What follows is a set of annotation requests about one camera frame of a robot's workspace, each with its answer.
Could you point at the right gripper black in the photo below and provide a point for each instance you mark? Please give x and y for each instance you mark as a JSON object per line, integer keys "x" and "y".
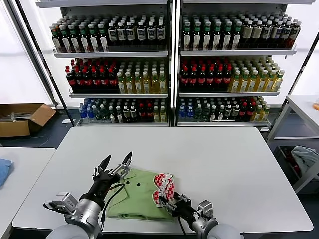
{"x": 184, "y": 209}

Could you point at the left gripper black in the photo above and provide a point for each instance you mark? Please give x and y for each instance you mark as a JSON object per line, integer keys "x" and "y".
{"x": 103, "y": 184}

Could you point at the green t-shirt with print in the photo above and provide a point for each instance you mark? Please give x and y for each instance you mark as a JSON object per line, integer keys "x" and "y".
{"x": 139, "y": 199}

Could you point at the small dark bottle white cap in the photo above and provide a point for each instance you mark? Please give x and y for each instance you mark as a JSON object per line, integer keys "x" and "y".
{"x": 126, "y": 114}
{"x": 111, "y": 115}
{"x": 119, "y": 115}
{"x": 220, "y": 114}
{"x": 227, "y": 113}
{"x": 133, "y": 114}
{"x": 213, "y": 114}
{"x": 235, "y": 112}

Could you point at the green tinted water bottle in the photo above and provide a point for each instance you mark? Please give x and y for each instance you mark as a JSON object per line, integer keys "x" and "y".
{"x": 104, "y": 114}
{"x": 206, "y": 113}
{"x": 97, "y": 113}
{"x": 198, "y": 113}

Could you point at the blue drink bottle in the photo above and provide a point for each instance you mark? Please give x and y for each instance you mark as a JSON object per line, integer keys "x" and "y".
{"x": 190, "y": 113}
{"x": 90, "y": 114}
{"x": 182, "y": 113}
{"x": 83, "y": 113}

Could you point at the cola bottle red cap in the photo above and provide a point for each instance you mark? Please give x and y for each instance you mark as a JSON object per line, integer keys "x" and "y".
{"x": 193, "y": 80}
{"x": 104, "y": 81}
{"x": 79, "y": 81}
{"x": 202, "y": 80}
{"x": 250, "y": 111}
{"x": 242, "y": 112}
{"x": 210, "y": 80}
{"x": 218, "y": 79}
{"x": 185, "y": 80}
{"x": 149, "y": 114}
{"x": 96, "y": 81}
{"x": 71, "y": 81}
{"x": 226, "y": 79}
{"x": 141, "y": 114}
{"x": 87, "y": 81}
{"x": 112, "y": 81}

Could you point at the white paper scrap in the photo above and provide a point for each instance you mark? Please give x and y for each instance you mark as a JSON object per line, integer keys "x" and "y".
{"x": 66, "y": 121}

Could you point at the yellow juice bottle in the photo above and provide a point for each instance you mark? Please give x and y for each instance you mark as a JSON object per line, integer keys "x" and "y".
{"x": 234, "y": 84}
{"x": 129, "y": 85}
{"x": 163, "y": 115}
{"x": 264, "y": 113}
{"x": 156, "y": 115}
{"x": 243, "y": 84}
{"x": 257, "y": 114}
{"x": 269, "y": 84}
{"x": 155, "y": 85}
{"x": 277, "y": 83}
{"x": 251, "y": 84}
{"x": 121, "y": 85}
{"x": 163, "y": 85}
{"x": 261, "y": 84}
{"x": 146, "y": 85}
{"x": 137, "y": 85}

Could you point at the brown cardboard box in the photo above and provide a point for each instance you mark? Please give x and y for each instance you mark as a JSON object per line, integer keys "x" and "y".
{"x": 15, "y": 129}

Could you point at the grey metal parts bundle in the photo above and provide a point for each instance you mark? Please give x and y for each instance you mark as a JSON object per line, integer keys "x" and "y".
{"x": 21, "y": 116}

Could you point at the blue folded cloth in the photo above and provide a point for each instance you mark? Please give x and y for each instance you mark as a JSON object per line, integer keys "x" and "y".
{"x": 4, "y": 171}

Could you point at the grey metal shelf rack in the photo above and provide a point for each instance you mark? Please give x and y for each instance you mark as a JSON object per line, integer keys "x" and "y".
{"x": 236, "y": 52}
{"x": 112, "y": 54}

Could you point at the dark storage bin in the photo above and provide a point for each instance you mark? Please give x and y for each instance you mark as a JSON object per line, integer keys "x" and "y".
{"x": 282, "y": 155}

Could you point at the dark tea bottle white label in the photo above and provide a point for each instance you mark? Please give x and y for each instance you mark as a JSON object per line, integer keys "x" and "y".
{"x": 84, "y": 42}
{"x": 93, "y": 42}
{"x": 66, "y": 42}
{"x": 56, "y": 42}
{"x": 226, "y": 39}
{"x": 103, "y": 42}
{"x": 206, "y": 39}
{"x": 187, "y": 39}
{"x": 74, "y": 42}
{"x": 196, "y": 39}
{"x": 236, "y": 39}
{"x": 216, "y": 39}

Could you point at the dark bottle square white label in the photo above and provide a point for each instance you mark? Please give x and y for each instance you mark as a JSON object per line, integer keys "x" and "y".
{"x": 141, "y": 34}
{"x": 286, "y": 33}
{"x": 295, "y": 32}
{"x": 267, "y": 33}
{"x": 112, "y": 35}
{"x": 160, "y": 34}
{"x": 121, "y": 35}
{"x": 130, "y": 34}
{"x": 276, "y": 33}
{"x": 151, "y": 34}

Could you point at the pale blue crumpled cloth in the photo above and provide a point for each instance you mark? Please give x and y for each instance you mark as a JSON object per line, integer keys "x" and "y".
{"x": 302, "y": 156}

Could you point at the black slanted pole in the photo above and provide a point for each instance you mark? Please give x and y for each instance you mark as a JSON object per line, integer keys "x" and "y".
{"x": 40, "y": 49}

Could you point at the orange object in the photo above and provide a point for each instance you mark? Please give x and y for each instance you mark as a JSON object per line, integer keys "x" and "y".
{"x": 316, "y": 105}

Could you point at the dark bottle beige label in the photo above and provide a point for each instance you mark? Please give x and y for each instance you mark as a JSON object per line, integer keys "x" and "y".
{"x": 246, "y": 33}
{"x": 256, "y": 33}

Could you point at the dark slanted pole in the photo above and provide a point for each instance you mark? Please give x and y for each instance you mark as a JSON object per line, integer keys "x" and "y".
{"x": 307, "y": 58}

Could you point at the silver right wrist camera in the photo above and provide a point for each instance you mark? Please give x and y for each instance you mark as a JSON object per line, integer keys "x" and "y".
{"x": 205, "y": 206}

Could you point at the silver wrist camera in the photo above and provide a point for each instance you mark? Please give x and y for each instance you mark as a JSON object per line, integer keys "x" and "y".
{"x": 63, "y": 200}
{"x": 205, "y": 206}

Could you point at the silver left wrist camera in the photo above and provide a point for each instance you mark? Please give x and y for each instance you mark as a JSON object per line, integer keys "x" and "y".
{"x": 63, "y": 200}

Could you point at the grey slanted frame pole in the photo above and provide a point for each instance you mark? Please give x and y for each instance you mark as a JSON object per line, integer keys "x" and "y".
{"x": 30, "y": 49}

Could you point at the white side table grey frame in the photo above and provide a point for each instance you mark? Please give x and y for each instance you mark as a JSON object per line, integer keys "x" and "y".
{"x": 301, "y": 104}

